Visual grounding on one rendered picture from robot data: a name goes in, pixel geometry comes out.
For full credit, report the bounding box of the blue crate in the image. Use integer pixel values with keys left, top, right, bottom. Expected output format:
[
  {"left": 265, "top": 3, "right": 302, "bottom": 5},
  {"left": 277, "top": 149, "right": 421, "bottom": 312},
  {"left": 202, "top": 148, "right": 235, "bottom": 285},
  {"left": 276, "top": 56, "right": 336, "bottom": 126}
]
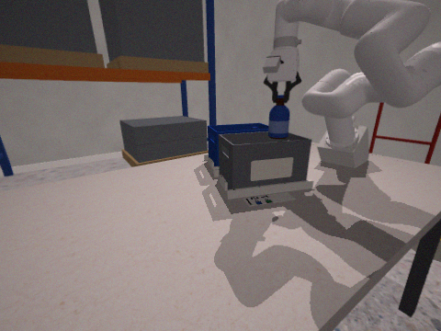
[{"left": 208, "top": 123, "right": 268, "bottom": 166}]

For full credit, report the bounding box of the white paper pick list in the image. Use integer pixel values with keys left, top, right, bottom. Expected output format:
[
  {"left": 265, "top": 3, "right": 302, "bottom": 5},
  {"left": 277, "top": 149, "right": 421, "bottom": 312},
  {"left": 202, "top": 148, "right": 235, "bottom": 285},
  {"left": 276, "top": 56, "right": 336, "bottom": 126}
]
[{"left": 243, "top": 192, "right": 295, "bottom": 207}]

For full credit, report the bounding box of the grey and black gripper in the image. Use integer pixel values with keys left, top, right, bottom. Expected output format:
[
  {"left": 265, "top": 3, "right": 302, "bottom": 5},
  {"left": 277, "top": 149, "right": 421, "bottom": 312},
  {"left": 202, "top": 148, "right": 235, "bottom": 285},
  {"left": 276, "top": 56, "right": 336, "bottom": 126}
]
[{"left": 264, "top": 46, "right": 301, "bottom": 103}]

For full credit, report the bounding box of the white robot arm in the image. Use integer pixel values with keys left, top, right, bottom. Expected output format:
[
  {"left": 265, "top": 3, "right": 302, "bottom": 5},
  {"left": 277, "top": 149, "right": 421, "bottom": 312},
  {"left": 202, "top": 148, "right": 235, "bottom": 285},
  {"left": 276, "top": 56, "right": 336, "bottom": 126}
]
[{"left": 273, "top": 0, "right": 441, "bottom": 148}]

